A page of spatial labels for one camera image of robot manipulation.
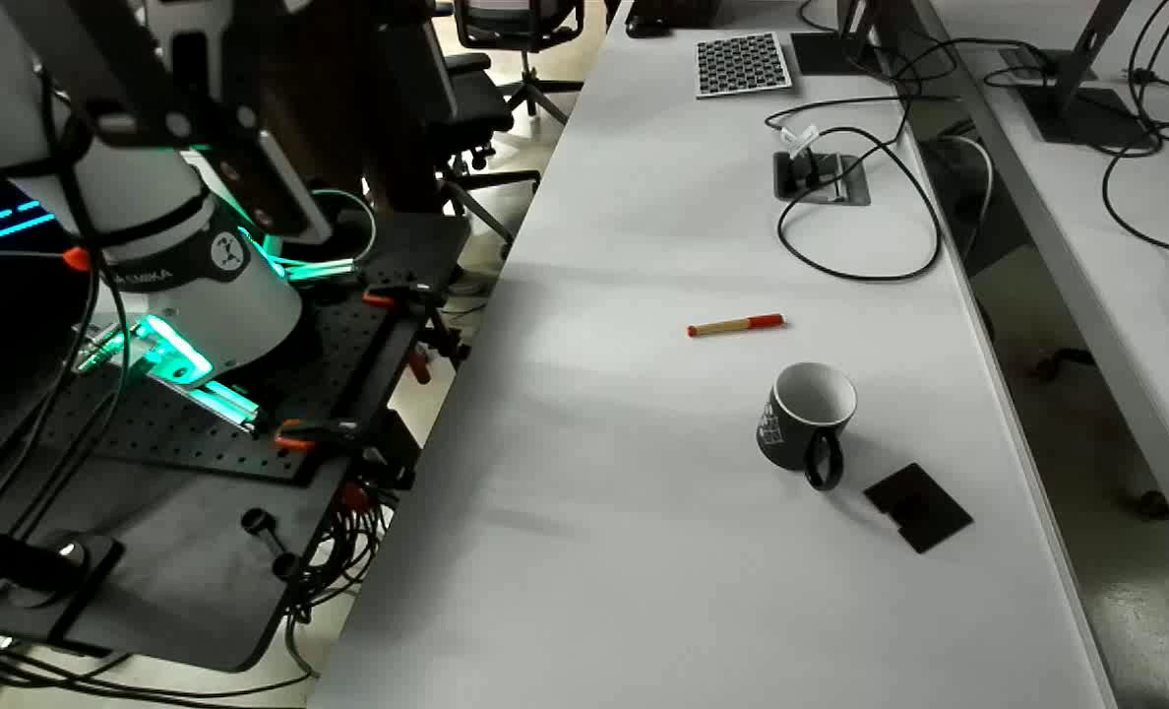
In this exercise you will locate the black square card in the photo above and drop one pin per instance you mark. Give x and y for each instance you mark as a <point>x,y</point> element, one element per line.
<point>918,506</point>

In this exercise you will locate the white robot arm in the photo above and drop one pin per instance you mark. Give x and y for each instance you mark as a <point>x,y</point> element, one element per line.
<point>175,262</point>

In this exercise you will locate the black office chair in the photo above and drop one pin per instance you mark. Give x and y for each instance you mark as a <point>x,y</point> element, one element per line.
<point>515,24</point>
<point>459,102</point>

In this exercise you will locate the black flat pad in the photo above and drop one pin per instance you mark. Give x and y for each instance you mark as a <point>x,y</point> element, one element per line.
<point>834,53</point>

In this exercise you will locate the dark cart platform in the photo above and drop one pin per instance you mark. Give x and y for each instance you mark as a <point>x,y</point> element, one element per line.
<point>175,578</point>

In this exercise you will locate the white plug adapter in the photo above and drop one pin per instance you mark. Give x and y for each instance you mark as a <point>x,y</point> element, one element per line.
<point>801,137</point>

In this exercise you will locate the grey dotted calibration board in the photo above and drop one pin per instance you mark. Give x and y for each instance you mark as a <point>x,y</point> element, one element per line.
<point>745,65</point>

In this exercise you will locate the grey monitor stand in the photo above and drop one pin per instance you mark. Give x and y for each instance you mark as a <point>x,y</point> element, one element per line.
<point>1078,112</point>

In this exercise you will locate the black mug white interior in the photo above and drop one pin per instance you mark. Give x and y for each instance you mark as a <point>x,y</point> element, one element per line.
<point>791,426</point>

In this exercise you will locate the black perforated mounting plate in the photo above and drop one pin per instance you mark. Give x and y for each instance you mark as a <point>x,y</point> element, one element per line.
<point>189,438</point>

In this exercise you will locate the red and tan marker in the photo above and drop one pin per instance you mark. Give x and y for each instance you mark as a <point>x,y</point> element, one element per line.
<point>738,326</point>

